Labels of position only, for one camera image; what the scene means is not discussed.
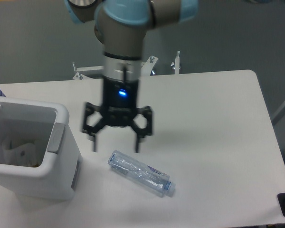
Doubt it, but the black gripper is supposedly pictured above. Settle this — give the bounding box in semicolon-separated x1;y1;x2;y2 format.
81;77;153;152

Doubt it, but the clear plastic water bottle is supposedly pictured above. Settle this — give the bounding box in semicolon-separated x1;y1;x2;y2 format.
108;150;176;197

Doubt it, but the white plastic wrapper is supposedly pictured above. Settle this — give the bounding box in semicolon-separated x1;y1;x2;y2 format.
1;138;39;167

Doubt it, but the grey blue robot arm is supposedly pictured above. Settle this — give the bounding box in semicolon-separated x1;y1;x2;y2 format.
65;0;199;143

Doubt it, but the white plastic trash can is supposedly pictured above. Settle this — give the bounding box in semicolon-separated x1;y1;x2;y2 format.
0;96;83;200

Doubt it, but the white metal base frame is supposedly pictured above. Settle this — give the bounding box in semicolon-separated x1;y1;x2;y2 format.
72;50;182;80

